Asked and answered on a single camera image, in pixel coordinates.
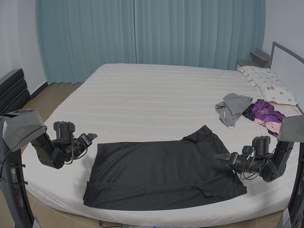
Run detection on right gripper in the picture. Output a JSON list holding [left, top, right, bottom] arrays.
[[214, 152, 245, 173]]

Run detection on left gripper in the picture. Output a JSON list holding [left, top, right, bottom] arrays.
[[76, 133, 98, 151]]

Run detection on black T-shirt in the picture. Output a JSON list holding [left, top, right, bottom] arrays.
[[83, 124, 247, 211]]

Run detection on bed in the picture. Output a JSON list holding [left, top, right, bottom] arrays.
[[20, 41, 304, 226]]

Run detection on black garment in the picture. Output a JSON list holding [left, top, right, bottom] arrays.
[[242, 104, 256, 122]]

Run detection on pink garment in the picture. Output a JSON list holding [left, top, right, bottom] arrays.
[[254, 118, 282, 137]]

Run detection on purple garment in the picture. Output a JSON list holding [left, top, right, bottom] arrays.
[[252, 99, 286, 124]]

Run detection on white printed pillow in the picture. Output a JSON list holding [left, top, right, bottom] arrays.
[[237, 66, 298, 105]]

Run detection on blue-green curtain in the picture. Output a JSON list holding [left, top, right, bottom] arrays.
[[134, 0, 265, 70], [36, 0, 137, 85]]

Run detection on grey bedside table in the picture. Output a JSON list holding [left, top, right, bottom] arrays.
[[237, 48, 270, 68]]

